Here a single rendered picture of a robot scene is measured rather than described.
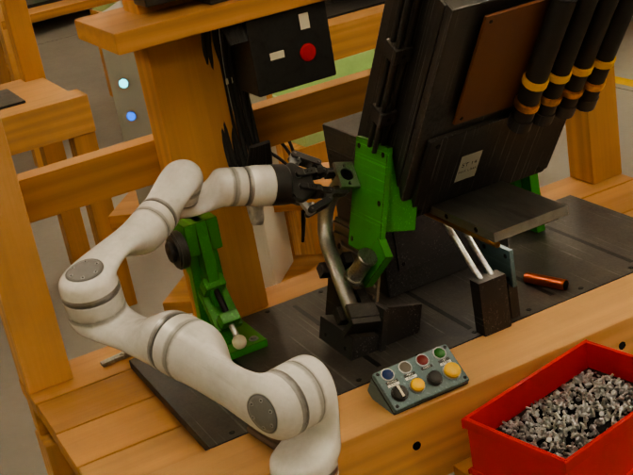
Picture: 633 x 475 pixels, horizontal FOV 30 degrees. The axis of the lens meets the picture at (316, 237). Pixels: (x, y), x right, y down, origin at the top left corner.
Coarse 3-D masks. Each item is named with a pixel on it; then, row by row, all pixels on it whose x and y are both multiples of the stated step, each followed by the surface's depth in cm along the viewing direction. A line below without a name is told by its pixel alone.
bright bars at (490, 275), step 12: (456, 240) 216; (468, 240) 216; (480, 252) 215; (468, 264) 214; (480, 276) 213; (492, 276) 212; (504, 276) 213; (480, 288) 211; (492, 288) 212; (504, 288) 213; (480, 300) 212; (492, 300) 213; (504, 300) 214; (480, 312) 213; (492, 312) 214; (504, 312) 215; (480, 324) 214; (492, 324) 214; (504, 324) 216
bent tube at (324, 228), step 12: (336, 168) 215; (348, 168) 216; (336, 180) 216; (348, 180) 215; (324, 216) 223; (324, 228) 223; (324, 240) 223; (324, 252) 222; (336, 252) 222; (336, 264) 220; (336, 276) 219; (336, 288) 219; (348, 288) 218; (348, 300) 216
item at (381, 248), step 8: (376, 240) 211; (384, 240) 211; (376, 248) 211; (384, 248) 210; (384, 256) 209; (392, 256) 209; (376, 264) 212; (384, 264) 211; (368, 272) 214; (376, 272) 212; (368, 280) 214; (376, 280) 215
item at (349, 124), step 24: (336, 120) 239; (360, 120) 236; (336, 144) 235; (408, 240) 234; (432, 240) 237; (504, 240) 246; (408, 264) 236; (432, 264) 239; (456, 264) 242; (384, 288) 237; (408, 288) 237
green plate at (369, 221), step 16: (368, 160) 212; (384, 160) 207; (368, 176) 213; (384, 176) 208; (352, 192) 218; (368, 192) 213; (384, 192) 208; (352, 208) 219; (368, 208) 213; (384, 208) 209; (400, 208) 212; (416, 208) 214; (352, 224) 219; (368, 224) 214; (384, 224) 210; (400, 224) 213; (352, 240) 219; (368, 240) 214
